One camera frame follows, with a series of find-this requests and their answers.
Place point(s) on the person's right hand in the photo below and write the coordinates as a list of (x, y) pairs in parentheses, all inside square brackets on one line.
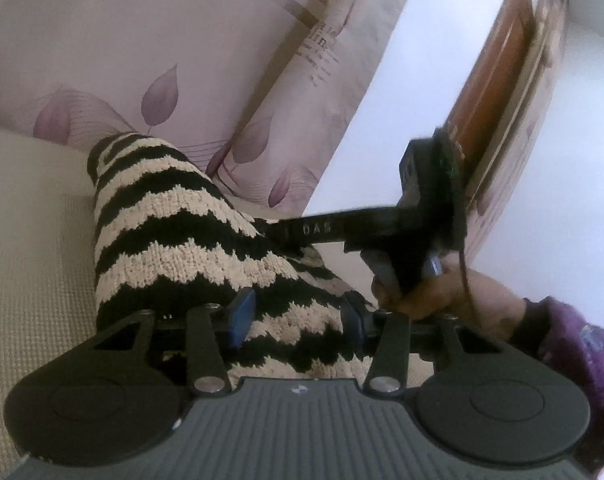
[(482, 300)]

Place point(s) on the person's right forearm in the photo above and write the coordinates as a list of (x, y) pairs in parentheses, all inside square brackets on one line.
[(582, 355)]

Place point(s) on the pink leaf-print pillow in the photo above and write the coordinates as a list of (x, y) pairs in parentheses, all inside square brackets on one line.
[(156, 60)]

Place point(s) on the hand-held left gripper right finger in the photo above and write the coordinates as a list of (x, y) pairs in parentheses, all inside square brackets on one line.
[(354, 321)]

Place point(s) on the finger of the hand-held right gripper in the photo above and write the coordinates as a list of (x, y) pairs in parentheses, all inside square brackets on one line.
[(332, 227)]

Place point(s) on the black and cream striped sweater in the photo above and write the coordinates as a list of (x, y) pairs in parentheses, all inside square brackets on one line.
[(181, 240)]

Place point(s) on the brown wooden door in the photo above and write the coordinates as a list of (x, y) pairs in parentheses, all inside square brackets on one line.
[(497, 85)]

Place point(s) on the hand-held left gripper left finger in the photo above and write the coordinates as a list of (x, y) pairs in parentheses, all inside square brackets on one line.
[(240, 317)]

